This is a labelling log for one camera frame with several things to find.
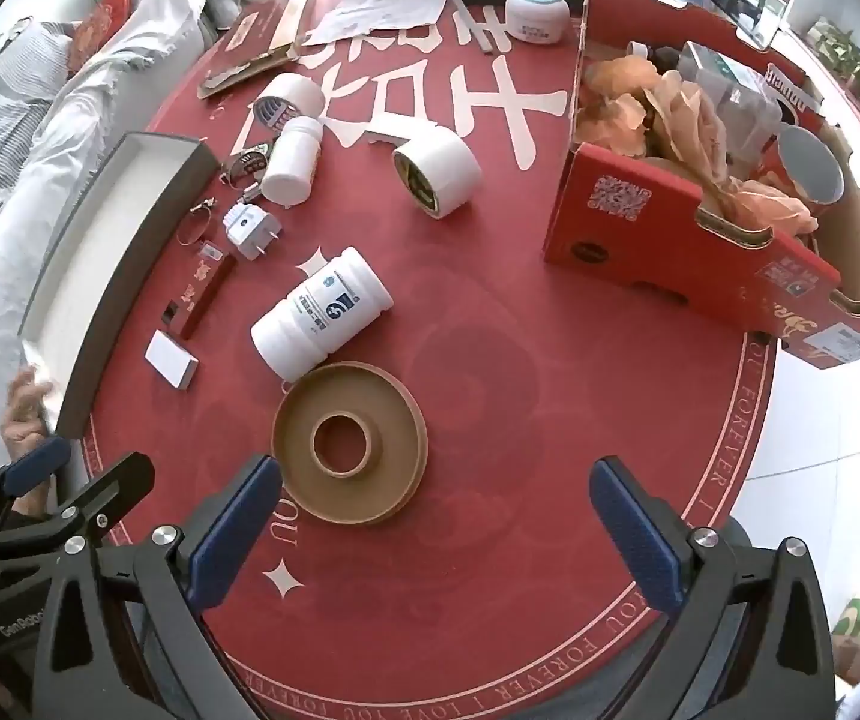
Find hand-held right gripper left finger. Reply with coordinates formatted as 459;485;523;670
31;454;284;720

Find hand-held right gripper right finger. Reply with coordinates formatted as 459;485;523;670
589;456;840;720

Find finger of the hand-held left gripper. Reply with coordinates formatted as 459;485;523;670
0;452;155;552
0;435;74;541

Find white small box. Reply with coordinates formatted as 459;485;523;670
145;330;200;391

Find brown ring-shaped holder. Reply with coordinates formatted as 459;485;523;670
272;362;429;526

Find red small box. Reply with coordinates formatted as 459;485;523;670
161;240;237;340

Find grey shallow cardboard tray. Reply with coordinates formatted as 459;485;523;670
19;131;221;440

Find large white bottle blue label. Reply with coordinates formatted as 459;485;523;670
251;246;395;383

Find metal hose clamp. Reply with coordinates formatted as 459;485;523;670
178;197;218;247

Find white plug adapter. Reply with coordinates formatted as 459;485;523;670
223;200;284;262

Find small white bottle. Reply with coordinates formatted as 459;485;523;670
260;116;323;207

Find white tape roll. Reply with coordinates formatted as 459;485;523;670
253;73;326;136
392;125;483;220

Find person's left hand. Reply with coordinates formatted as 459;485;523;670
1;366;57;466

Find red cardboard box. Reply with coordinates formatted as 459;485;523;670
542;0;860;370

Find grey striped sofa throw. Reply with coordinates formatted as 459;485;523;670
0;19;74;241

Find peach artificial flower bunch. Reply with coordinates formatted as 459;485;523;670
576;52;817;233

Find red patterned cushion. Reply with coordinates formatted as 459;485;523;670
70;0;132;77

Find clear plastic box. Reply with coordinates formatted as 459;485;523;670
681;41;783;158

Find red flat box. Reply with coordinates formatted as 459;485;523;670
197;0;318;100

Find white round lid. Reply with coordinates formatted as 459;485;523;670
505;0;572;44

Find white paper sheets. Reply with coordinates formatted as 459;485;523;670
302;0;450;46

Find white flat strip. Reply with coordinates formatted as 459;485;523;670
446;0;510;55

